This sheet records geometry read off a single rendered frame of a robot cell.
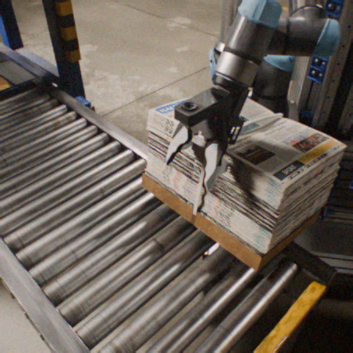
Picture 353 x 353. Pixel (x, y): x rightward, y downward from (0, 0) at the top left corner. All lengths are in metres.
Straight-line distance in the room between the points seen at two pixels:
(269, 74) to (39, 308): 0.89
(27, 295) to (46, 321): 0.08
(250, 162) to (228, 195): 0.09
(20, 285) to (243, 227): 0.50
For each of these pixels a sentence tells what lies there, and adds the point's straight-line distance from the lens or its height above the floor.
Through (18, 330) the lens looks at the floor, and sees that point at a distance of 1.79.
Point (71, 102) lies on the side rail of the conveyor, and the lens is 1.45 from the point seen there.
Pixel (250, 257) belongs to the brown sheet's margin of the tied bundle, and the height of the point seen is 0.86.
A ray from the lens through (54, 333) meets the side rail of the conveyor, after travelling 0.81.
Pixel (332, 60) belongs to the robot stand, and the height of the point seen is 1.01.
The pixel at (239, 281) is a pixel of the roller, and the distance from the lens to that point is 0.84.
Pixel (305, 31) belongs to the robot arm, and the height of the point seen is 1.24.
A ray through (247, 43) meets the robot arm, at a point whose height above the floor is 1.25.
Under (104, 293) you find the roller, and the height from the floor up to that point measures 0.79.
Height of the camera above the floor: 1.50
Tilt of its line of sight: 41 degrees down
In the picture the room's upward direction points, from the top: straight up
